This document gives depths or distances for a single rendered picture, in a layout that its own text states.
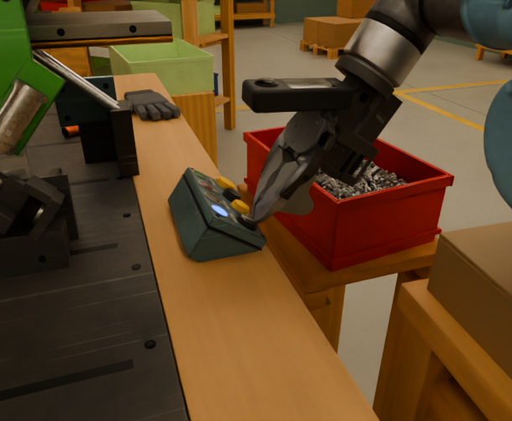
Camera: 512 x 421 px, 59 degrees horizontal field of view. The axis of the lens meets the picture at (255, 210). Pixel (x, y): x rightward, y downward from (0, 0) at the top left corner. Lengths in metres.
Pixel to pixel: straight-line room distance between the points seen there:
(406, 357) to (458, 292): 0.14
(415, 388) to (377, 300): 1.29
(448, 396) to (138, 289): 0.39
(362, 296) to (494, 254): 1.41
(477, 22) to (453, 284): 0.28
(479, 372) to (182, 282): 0.31
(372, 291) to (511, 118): 1.64
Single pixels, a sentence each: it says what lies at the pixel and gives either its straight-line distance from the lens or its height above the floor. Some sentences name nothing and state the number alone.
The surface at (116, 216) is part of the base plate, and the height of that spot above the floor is 0.90.
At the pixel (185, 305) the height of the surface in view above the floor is 0.90.
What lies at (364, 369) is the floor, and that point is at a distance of 1.65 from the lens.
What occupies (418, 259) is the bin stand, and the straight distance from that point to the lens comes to 0.76.
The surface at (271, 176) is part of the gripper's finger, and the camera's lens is 0.54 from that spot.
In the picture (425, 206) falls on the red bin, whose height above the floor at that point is 0.87.
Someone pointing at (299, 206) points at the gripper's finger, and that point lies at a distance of 0.54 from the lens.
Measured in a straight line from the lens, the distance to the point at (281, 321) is 0.45.
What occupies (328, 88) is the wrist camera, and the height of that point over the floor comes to 1.09.
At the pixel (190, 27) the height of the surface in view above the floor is 0.81.
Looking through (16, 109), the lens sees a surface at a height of 1.07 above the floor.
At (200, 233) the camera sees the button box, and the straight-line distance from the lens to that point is 0.52.
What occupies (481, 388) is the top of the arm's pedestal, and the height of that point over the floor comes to 0.84.
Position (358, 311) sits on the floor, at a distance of 1.85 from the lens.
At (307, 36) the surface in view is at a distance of 7.04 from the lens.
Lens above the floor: 1.21
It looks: 29 degrees down
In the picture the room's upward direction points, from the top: straight up
